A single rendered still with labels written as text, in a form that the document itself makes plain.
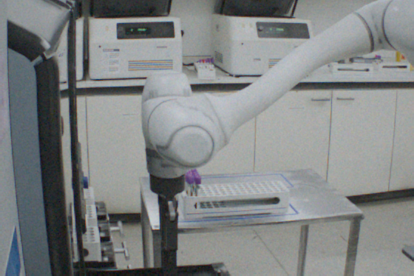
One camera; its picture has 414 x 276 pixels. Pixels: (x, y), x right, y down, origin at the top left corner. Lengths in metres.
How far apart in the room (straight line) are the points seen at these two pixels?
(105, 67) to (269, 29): 1.02
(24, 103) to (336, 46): 0.71
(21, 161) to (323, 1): 3.75
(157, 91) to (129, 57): 2.31
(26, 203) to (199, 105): 0.36
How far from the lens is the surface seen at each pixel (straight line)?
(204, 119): 1.01
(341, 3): 4.50
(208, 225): 1.57
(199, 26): 4.15
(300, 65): 1.21
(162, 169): 1.21
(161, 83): 1.17
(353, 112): 3.92
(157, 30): 3.51
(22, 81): 0.83
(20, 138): 0.84
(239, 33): 3.60
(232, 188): 1.68
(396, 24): 1.23
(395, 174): 4.22
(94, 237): 1.39
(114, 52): 3.46
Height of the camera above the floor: 1.42
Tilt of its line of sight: 12 degrees down
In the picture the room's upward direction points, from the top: 1 degrees clockwise
